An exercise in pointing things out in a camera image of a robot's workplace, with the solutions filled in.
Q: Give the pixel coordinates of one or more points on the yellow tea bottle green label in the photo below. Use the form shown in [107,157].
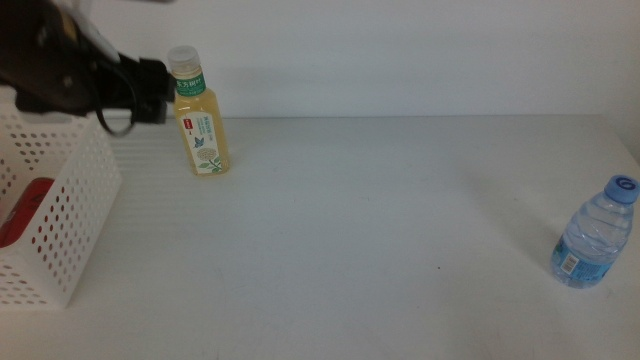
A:
[200,135]

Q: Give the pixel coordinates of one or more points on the red soda can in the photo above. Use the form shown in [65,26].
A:
[25,210]

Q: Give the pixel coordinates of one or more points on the clear water bottle blue cap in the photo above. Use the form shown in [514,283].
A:
[592,240]

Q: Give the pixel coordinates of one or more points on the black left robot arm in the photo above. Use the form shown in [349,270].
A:
[45,65]

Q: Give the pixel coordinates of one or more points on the white perforated plastic basket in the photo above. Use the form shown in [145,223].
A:
[80,200]

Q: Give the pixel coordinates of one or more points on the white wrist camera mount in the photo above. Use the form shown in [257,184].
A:
[100,40]

